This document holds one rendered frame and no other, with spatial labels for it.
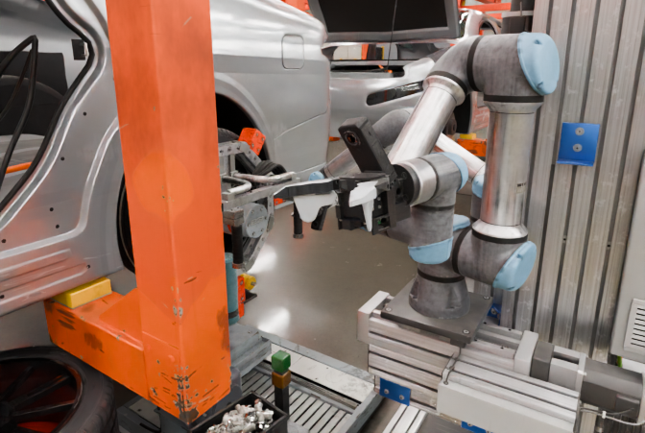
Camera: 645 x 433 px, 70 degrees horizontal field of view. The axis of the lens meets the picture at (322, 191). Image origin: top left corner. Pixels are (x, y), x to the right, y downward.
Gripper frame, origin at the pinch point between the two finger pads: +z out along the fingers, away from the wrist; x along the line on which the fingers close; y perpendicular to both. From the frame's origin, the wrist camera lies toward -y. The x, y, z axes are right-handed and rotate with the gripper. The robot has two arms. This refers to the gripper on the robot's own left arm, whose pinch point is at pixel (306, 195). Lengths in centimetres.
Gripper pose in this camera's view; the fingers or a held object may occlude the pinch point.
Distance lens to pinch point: 60.8
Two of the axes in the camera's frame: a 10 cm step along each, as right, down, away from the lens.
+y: 1.0, 9.8, 1.6
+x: -6.8, -0.5, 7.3
